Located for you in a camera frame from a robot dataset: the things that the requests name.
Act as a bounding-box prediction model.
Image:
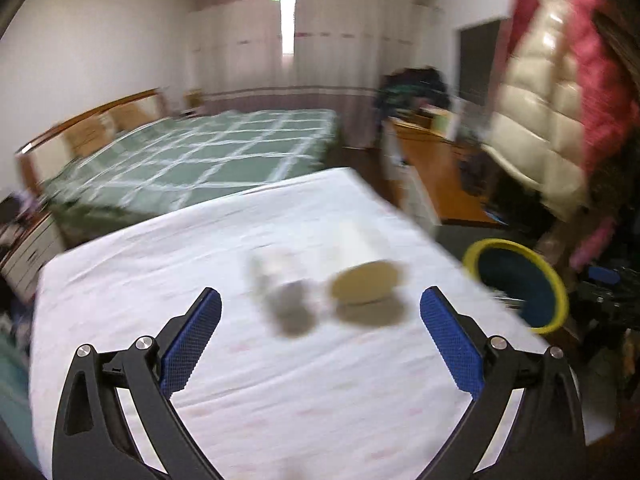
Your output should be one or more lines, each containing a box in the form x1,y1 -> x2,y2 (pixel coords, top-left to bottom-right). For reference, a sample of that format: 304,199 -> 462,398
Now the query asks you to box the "bed with green plaid cover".
42,109 -> 338,251

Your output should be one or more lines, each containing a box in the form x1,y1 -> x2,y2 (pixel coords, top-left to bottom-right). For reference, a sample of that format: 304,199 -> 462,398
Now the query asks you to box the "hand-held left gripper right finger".
420,286 -> 586,480

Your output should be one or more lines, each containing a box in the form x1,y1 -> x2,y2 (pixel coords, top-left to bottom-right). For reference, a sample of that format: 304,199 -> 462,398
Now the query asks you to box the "black wall screen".
457,19 -> 503,107

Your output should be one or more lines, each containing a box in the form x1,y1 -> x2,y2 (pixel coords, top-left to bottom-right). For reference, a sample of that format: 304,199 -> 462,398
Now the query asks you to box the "pink jacket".
510,0 -> 640,271

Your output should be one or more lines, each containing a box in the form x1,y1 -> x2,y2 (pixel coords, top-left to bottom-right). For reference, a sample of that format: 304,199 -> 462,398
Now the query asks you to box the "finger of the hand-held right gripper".
575,264 -> 623,306

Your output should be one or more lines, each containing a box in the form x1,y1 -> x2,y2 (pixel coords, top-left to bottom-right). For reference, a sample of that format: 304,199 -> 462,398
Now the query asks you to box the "small white jar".
247,249 -> 321,337

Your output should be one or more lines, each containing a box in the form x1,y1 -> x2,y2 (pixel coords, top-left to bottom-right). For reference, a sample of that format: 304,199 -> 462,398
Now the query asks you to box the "wooden desk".
387,115 -> 501,226

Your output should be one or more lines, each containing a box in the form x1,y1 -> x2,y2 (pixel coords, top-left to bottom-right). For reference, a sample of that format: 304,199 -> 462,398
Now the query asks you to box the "white nightstand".
0,205 -> 67,306

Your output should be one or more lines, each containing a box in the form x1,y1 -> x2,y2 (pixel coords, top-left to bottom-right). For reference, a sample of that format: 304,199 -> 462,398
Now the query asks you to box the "pale pink curtain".
185,0 -> 431,111

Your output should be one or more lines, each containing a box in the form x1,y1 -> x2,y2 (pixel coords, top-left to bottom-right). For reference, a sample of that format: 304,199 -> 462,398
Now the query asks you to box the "pile of dark clothes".
375,66 -> 449,121

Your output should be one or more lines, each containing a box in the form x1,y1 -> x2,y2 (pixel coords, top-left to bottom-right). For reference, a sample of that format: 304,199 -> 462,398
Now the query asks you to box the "yellow-rimmed dark bin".
462,238 -> 570,336

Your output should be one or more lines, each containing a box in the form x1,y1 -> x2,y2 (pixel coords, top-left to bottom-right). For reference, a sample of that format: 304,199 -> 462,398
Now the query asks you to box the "cream puffer jacket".
482,0 -> 596,221

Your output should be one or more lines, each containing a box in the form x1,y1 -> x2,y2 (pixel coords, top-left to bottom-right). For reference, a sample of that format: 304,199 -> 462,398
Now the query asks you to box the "beige paper cup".
327,220 -> 408,307

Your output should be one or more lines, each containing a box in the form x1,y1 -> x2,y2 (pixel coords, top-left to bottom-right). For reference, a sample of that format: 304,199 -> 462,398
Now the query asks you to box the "brown pillow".
65,120 -> 109,159
107,105 -> 152,134

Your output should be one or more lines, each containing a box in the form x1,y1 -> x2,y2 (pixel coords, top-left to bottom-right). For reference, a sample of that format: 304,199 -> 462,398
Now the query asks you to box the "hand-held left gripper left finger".
52,287 -> 223,480

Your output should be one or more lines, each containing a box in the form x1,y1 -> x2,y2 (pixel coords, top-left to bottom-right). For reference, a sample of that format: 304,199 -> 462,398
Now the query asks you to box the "wooden headboard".
15,87 -> 168,196

